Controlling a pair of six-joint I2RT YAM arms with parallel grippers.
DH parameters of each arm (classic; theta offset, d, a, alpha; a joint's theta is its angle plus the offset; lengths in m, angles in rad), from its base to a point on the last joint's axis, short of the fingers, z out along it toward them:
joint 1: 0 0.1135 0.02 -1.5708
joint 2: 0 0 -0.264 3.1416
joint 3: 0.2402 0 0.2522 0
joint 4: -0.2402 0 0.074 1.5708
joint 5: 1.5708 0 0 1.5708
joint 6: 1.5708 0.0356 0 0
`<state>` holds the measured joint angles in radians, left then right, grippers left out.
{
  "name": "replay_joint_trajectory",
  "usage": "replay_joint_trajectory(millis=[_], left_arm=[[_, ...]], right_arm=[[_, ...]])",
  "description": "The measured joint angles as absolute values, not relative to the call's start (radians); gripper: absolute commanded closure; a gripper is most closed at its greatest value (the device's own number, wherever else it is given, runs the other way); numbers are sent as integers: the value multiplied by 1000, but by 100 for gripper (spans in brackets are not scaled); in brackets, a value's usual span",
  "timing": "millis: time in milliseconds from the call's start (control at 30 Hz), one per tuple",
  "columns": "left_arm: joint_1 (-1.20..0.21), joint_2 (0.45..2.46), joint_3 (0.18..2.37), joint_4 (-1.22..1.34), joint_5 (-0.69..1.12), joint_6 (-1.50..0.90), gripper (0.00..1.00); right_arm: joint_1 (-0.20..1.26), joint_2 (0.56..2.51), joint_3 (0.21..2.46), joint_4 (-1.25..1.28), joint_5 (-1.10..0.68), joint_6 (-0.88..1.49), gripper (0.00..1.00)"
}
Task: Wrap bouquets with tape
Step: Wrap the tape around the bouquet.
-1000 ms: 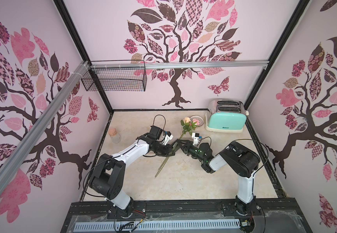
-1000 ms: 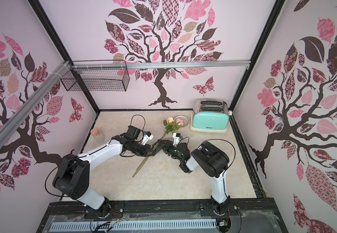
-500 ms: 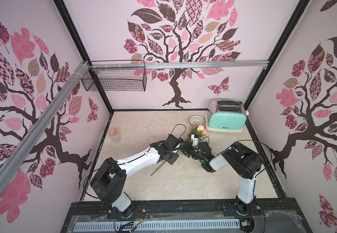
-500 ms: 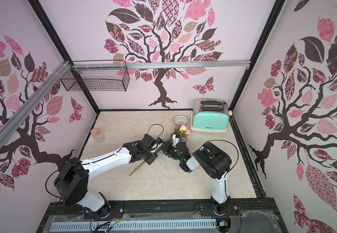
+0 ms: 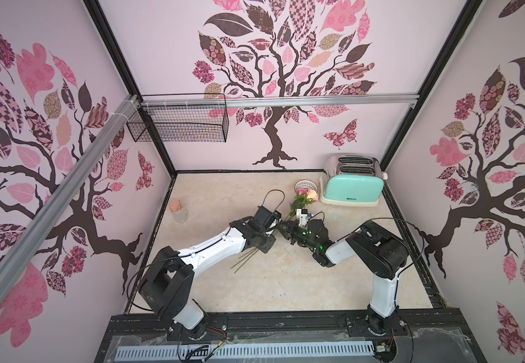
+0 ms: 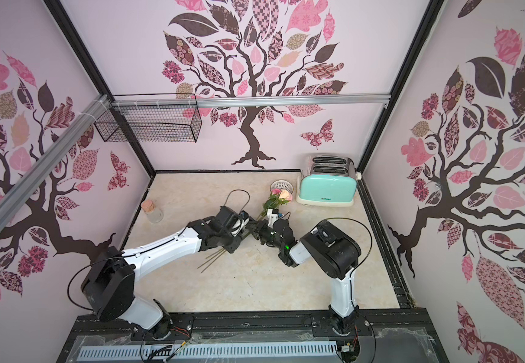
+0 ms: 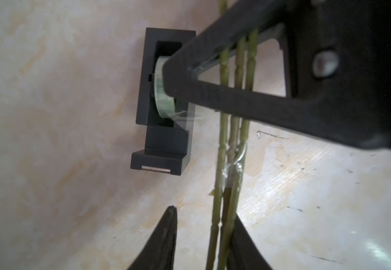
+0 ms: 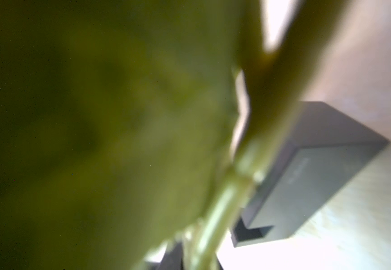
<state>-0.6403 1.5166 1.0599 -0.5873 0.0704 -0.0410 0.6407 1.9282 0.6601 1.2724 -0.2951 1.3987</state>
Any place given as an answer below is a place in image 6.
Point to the black wire basket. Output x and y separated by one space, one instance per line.
167 117

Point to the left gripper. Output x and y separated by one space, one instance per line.
236 241

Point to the glass jar with cork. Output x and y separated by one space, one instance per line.
153 213

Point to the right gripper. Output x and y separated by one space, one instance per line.
269 229

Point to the white patterned bowl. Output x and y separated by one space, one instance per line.
282 185

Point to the mint green toaster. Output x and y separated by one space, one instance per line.
327 180

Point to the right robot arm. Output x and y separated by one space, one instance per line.
335 252

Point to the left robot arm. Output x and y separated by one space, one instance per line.
109 287

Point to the white slotted cable duct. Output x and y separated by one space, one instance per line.
210 352

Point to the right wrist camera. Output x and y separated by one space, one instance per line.
272 216

